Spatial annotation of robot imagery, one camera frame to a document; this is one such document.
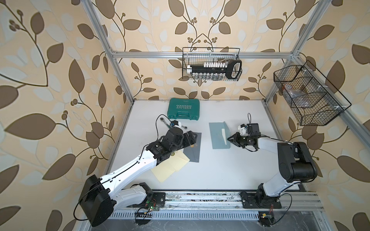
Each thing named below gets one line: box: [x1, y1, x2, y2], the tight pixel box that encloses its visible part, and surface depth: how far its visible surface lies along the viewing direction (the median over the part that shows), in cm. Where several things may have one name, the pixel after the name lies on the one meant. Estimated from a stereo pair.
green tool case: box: [167, 98, 200, 121], surface depth 113 cm
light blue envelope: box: [208, 121, 231, 150], surface depth 101 cm
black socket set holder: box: [186, 59, 243, 80], surface depth 86 cm
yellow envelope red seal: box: [150, 161, 176, 183], surface depth 86 cm
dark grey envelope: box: [183, 131, 202, 163], surface depth 94 cm
